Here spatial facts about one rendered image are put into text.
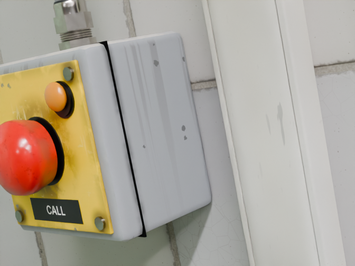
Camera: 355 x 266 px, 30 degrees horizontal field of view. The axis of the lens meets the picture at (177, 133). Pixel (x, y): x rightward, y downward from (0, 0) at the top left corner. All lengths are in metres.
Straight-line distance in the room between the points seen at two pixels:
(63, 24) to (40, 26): 0.10
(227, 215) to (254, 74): 0.09
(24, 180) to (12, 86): 0.06
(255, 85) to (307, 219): 0.07
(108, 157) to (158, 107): 0.04
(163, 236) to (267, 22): 0.17
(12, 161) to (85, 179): 0.04
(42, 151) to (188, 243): 0.12
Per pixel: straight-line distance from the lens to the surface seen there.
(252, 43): 0.32
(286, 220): 0.33
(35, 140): 0.34
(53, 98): 0.33
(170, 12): 0.37
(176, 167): 0.35
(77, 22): 0.37
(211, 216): 0.38
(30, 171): 0.34
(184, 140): 0.36
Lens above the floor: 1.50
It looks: 7 degrees down
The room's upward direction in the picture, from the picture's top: 11 degrees counter-clockwise
